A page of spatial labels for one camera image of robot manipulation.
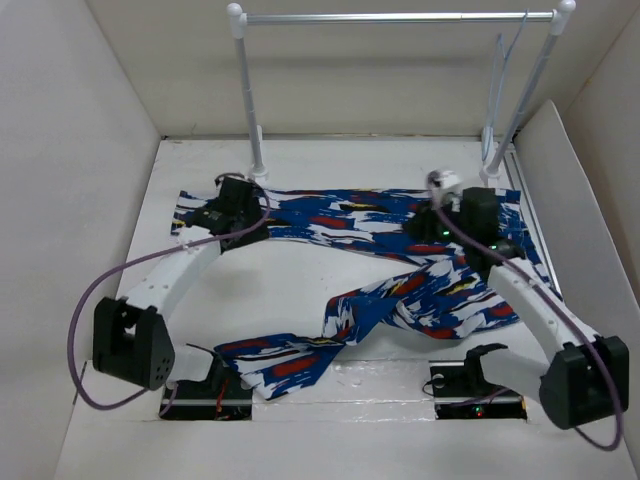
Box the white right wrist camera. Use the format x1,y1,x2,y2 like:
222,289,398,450
426,170,463,207

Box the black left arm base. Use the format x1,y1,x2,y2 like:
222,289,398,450
159,350,253,421

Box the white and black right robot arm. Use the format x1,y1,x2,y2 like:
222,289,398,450
404,181,629,431

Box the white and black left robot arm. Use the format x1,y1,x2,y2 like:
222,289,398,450
92,176,268,397

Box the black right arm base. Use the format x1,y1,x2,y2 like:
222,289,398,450
422,343,528,421

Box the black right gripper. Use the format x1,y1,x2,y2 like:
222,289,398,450
400,191,474,247

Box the white clothes rack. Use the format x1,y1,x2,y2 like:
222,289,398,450
223,1,576,186

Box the blue patterned trousers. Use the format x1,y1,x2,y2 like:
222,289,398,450
169,186,564,403

